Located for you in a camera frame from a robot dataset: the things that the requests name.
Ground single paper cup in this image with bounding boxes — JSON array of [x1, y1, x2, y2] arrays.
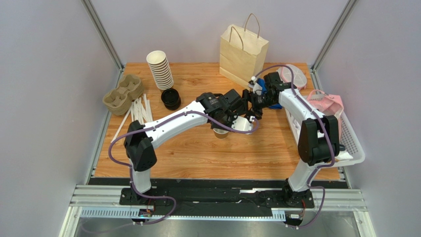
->
[[213, 128, 229, 139]]

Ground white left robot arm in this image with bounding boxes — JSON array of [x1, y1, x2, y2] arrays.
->
[[124, 90, 253, 194]]

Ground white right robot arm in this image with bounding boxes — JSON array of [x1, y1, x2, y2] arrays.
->
[[244, 72, 339, 205]]

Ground blue cloth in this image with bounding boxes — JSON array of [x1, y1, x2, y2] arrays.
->
[[256, 78, 283, 110]]

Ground brown paper bag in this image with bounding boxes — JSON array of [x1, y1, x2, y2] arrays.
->
[[219, 24, 269, 88]]

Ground white pink mesh pouches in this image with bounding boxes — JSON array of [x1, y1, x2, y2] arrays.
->
[[277, 64, 307, 90]]

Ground stack of black lids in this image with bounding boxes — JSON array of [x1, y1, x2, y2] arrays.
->
[[161, 88, 181, 111]]

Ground pink mesh bag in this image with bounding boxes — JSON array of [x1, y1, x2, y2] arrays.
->
[[306, 89, 344, 140]]

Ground stack of paper cups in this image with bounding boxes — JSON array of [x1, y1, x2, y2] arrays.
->
[[146, 50, 174, 91]]

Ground pile of wrapped straws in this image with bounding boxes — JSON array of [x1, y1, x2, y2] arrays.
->
[[111, 94, 153, 142]]

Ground white garment in basket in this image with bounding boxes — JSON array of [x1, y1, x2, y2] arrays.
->
[[335, 144, 353, 161]]

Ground white plastic basket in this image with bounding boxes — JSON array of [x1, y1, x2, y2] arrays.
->
[[285, 94, 366, 169]]

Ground cardboard cup carrier stack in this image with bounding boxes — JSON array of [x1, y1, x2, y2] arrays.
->
[[102, 74, 144, 116]]

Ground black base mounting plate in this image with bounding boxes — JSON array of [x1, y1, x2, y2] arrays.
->
[[119, 179, 315, 217]]

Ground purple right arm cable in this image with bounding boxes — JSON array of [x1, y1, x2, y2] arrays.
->
[[252, 64, 336, 230]]

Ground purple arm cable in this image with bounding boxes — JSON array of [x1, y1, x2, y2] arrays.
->
[[252, 64, 336, 230], [80, 112, 260, 231]]

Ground aluminium frame rail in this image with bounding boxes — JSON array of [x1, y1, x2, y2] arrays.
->
[[60, 185, 376, 237]]

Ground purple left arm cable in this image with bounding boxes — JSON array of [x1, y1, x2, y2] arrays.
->
[[80, 112, 260, 231]]

